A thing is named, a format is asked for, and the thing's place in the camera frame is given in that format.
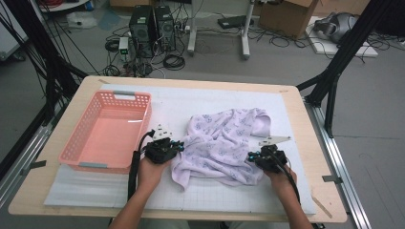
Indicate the clear plastic bag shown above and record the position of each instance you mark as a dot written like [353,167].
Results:
[81,20]

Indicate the grey metal bracket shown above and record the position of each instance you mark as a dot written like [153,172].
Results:
[332,179]
[33,166]

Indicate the person's left hand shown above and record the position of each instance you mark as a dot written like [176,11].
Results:
[151,175]

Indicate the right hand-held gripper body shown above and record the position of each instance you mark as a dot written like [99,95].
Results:
[272,159]

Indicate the small white device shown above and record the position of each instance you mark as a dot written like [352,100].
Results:
[123,46]

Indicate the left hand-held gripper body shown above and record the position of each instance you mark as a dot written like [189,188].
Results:
[159,151]

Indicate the black frame post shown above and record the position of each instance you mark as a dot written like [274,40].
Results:
[35,38]
[347,47]

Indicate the black computer tower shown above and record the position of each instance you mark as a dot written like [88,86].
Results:
[165,30]
[141,31]

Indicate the round white table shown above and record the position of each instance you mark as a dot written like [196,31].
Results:
[60,5]

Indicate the aluminium rail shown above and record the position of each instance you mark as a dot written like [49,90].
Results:
[337,159]
[28,146]

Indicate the white foam board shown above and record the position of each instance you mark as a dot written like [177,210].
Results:
[328,49]

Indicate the white printed cloth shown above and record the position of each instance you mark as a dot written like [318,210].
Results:
[216,143]

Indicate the white metal stand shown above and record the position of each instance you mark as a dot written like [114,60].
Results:
[245,38]

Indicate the large cardboard box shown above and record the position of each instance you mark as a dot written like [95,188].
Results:
[286,17]

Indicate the flat black device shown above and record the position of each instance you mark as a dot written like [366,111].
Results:
[234,21]

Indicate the person's right hand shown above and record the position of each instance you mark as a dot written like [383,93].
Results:
[281,181]

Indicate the white foam mat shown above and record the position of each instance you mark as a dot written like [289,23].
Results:
[223,98]

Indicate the beige tape strip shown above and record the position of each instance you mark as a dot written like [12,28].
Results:
[321,206]

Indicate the pink plastic basket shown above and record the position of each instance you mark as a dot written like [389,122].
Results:
[108,136]

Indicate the grey headset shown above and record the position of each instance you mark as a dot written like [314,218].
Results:
[337,27]

